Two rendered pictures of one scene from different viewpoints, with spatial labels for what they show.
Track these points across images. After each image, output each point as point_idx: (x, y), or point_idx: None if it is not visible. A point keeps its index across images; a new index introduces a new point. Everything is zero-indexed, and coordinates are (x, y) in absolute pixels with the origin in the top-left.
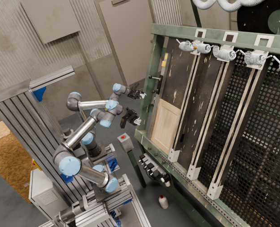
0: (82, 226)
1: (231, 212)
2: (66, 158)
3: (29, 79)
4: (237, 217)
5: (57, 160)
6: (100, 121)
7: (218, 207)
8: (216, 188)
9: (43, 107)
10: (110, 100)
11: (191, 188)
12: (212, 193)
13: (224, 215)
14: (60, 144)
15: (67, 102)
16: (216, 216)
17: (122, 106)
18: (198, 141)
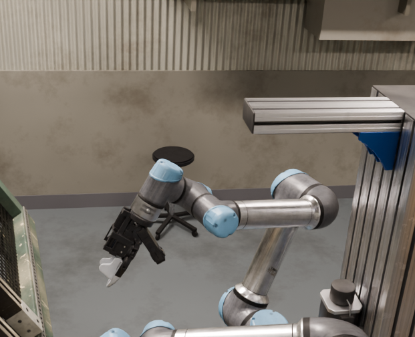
0: None
1: (29, 305)
2: (291, 172)
3: None
4: (25, 298)
5: (313, 178)
6: (208, 190)
7: (40, 318)
8: (24, 302)
9: (371, 170)
10: (164, 162)
11: None
12: (35, 316)
13: (41, 311)
14: (320, 198)
15: (356, 326)
16: (51, 331)
17: (138, 192)
18: None
